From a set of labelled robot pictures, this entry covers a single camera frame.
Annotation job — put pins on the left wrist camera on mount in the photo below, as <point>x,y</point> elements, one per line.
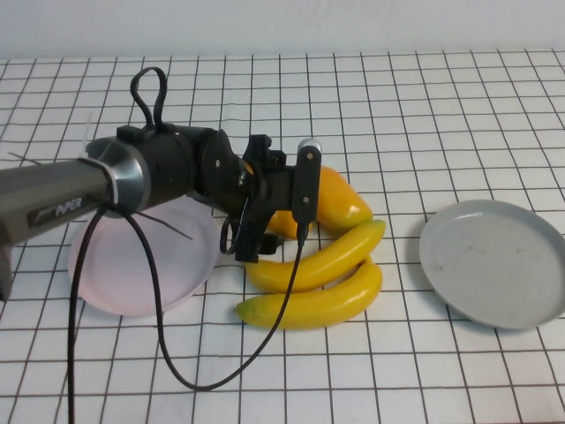
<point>306,185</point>

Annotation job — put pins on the black zip tie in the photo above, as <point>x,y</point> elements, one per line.
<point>167,227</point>

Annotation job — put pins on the white grid tablecloth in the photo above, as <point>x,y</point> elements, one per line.
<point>441,132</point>

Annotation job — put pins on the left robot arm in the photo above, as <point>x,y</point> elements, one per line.
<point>53,185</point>

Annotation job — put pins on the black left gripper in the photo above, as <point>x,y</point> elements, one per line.
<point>271,190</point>

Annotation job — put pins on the yellow banana with thin stem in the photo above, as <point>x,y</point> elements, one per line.
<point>335,256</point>

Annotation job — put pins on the pink round plate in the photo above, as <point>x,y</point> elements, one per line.
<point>132,274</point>

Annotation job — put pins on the orange-tipped yellow mango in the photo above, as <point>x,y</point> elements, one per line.
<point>340,199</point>

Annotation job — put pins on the grey round plate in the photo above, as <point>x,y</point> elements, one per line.
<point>490,265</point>

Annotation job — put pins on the yellow banana with green tip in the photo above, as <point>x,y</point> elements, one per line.
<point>326,305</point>

